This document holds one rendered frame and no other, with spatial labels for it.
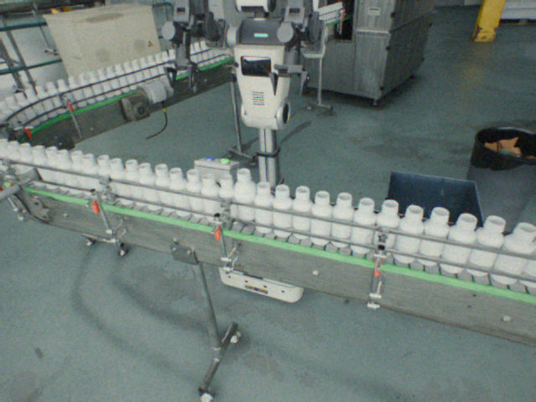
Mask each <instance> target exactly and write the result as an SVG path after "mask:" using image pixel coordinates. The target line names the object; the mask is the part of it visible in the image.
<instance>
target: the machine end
mask: <svg viewBox="0 0 536 402"><path fill-rule="evenodd" d="M435 1H436V0H319V8H322V7H326V6H330V5H334V4H337V3H343V6H344V4H346V5H348V4H349V3H350V4H351V3H353V2H354V6H352V7H349V8H345V11H347V10H348V9H353V8H354V12H352V13H353V31H352V32H351V33H347V34H345V35H342V36H340V37H337V38H336V39H334V40H332V41H330V42H327V44H326V47H325V53H324V56H323V57H322V89H324V90H334V91H338V92H343V93H348V94H353V95H361V97H363V96H366V98H371V99H374V103H371V104H370V106H372V107H378V106H379V104H378V103H376V100H379V99H380V97H382V96H384V95H386V94H387V93H388V92H390V91H399V89H398V88H397V86H398V84H400V83H401V82H402V81H404V80H405V79H407V78H411V79H414V78H416V76H415V75H414V73H415V72H416V71H417V70H418V69H419V68H420V67H421V66H422V62H424V59H425V57H424V52H425V44H426V40H427V34H429V30H430V27H431V24H432V23H431V22H430V21H431V17H432V16H434V15H435V14H436V13H437V10H432V9H433V7H434V4H435ZM300 65H303V67H304V68H305V70H306V71H307V72H308V73H309V75H310V78H311V79H310V81H309V83H308V85H307V87H308V86H310V87H314V88H318V72H319V58H307V57H305V56H304V54H303V53H301V54H300ZM307 87H306V89H305V90H304V92H303V93H310V92H311V91H310V90H308V89H307Z"/></svg>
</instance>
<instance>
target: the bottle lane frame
mask: <svg viewBox="0 0 536 402"><path fill-rule="evenodd" d="M25 189H26V191H27V192H28V195H29V197H30V198H35V199H38V200H40V202H41V204H43V205H44V207H46V208H50V209H51V210H50V211H48V212H47V213H48V215H49V217H50V219H51V221H48V220H44V219H42V220H44V221H45V222H46V224H49V225H53V226H57V227H60V228H64V229H67V230H71V231H74V232H79V233H82V234H86V235H93V236H96V237H100V238H104V239H108V240H110V239H111V237H110V236H109V235H108V234H107V233H106V230H107V228H106V225H105V223H104V221H103V218H102V217H101V216H100V212H98V213H96V212H95V210H94V208H93V206H92V205H91V206H90V207H87V208H86V207H85V204H87V203H89V202H90V200H84V199H82V197H81V198H75V197H74V196H72V197H71V196H67V195H62V194H58V193H51V192H50V191H49V192H46V191H44V190H37V189H31V188H25ZM102 205H103V208H104V210H105V212H106V216H107V218H108V220H109V222H110V225H111V227H112V228H115V227H116V226H117V225H118V224H119V223H120V220H119V218H118V215H120V216H122V218H123V219H124V223H122V224H124V225H125V226H126V227H127V231H128V232H126V233H125V234H124V235H123V236H122V237H121V243H124V244H128V245H135V246H138V247H142V249H146V250H152V251H156V252H160V253H163V254H167V255H172V253H171V250H170V246H169V245H170V244H171V243H172V242H173V243H179V244H183V245H189V246H190V247H192V248H193V249H194V251H195V255H196V258H197V261H198V262H202V263H205V264H210V265H216V266H219V267H224V264H223V262H222V261H221V258H222V255H221V249H220V244H219V240H216V237H215V233H214V235H211V234H210V231H211V230H212V229H213V226H210V224H211V223H210V224H209V225H205V224H200V223H199V222H200V221H199V222H198V223H194V222H189V220H188V221H184V220H180V218H179V219H172V218H170V216H168V217H164V216H161V214H159V215H155V214H152V213H151V212H149V213H148V212H142V210H140V211H138V210H135V209H133V208H134V207H133V208H132V209H126V208H124V206H125V205H124V206H123V207H118V206H116V205H115V204H114V205H109V204H102ZM231 229H232V227H231V228H230V229H223V235H224V244H225V245H226V247H225V249H227V255H230V254H231V251H232V250H233V248H234V247H233V242H232V240H236V241H238V247H239V248H236V250H238V251H239V254H240V257H239V258H238V259H237V260H236V262H235V263H234V265H233V267H234V271H237V272H240V273H244V274H248V275H252V276H258V277H261V278H266V279H269V280H273V281H278V282H282V283H286V284H289V285H293V286H296V287H300V288H303V289H307V290H310V291H317V292H321V293H324V294H328V295H331V296H338V297H341V298H345V299H349V300H351V301H353V302H359V303H363V304H366V305H368V304H369V294H370V290H371V285H372V279H373V274H374V265H375V262H372V261H371V260H367V259H366V255H365V256H364V258H358V257H354V256H353V255H352V252H351V254H350V255H342V254H339V249H338V252H337V253H333V252H329V250H326V246H325V247H324V249H323V250H322V249H317V248H313V244H312V245H311V246H310V247H308V246H305V245H300V244H301V243H302V242H301V241H300V242H299V243H298V244H297V245H296V244H292V243H289V242H288V241H289V239H288V240H287V241H286V242H284V241H279V240H276V237H275V238H274V239H273V240H272V239H267V238H266V237H265V235H264V236H262V237H259V236H254V231H253V232H252V233H251V234H247V233H242V230H241V231H240V232H238V231H234V230H231ZM380 273H383V274H386V277H385V281H382V283H381V285H384V286H383V290H382V292H380V293H379V294H381V296H380V299H378V304H379V307H380V308H384V309H388V310H391V311H395V312H399V313H402V314H405V315H409V316H413V317H419V318H423V319H427V320H430V321H433V322H436V323H440V324H444V325H447V326H452V327H458V328H462V329H466V330H469V332H476V333H480V334H484V335H488V336H491V337H495V338H498V339H502V340H506V341H509V342H514V343H521V345H524V346H529V347H532V348H536V296H532V295H529V293H528V290H526V289H525V292H524V293H523V292H519V291H511V290H510V288H509V286H507V289H502V288H497V287H493V285H492V283H491V282H490V281H489V285H484V284H481V283H476V282H475V281H474V280H473V278H472V281H464V280H459V279H458V278H457V274H456V275H455V276H454V277H455V278H450V277H449V276H443V275H442V274H441V272H440V271H439V272H438V274H434V273H430V272H425V268H424V267H423V270H422V271H418V270H412V269H410V265H409V264H408V266H407V268H404V267H399V266H396V265H395V263H394V261H393V263H392V264H388V263H386V264H385V265H383V264H382V266H381V269H380Z"/></svg>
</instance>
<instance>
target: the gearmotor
mask: <svg viewBox="0 0 536 402"><path fill-rule="evenodd" d="M135 91H136V92H134V93H131V94H130V95H125V96H123V97H122V98H120V100H121V102H122V105H123V109H124V112H125V114H126V118H127V120H128V122H132V121H135V122H137V121H140V120H142V119H145V118H147V117H150V116H151V114H150V111H149V107H147V106H149V105H152V104H154V103H158V102H160V101H161V104H162V107H163V109H164V111H165V116H166V125H165V127H166V126H167V123H168V118H167V113H166V108H165V105H164V104H165V100H167V99H168V97H170V96H172V95H173V88H171V87H170V84H169V81H168V79H167V78H161V79H159V80H154V81H149V82H147V83H144V84H143V85H139V86H138V87H137V89H136V90H135ZM165 127H164V128H163V129H162V131H160V132H159V133H162V132H163V131H164V129H165ZM159 133H157V134H159ZM157 134H155V135H153V136H151V137H154V136H156V135H157ZM151 137H148V138H151ZM148 138H147V139H148Z"/></svg>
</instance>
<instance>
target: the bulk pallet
mask: <svg viewBox="0 0 536 402"><path fill-rule="evenodd" d="M501 18H512V19H504V20H499V22H500V21H508V20H518V23H499V24H498V25H524V24H536V23H526V22H527V20H536V0H507V1H506V2H505V4H504V8H503V11H502V16H501ZM501 18H500V19H501ZM529 18H530V19H529Z"/></svg>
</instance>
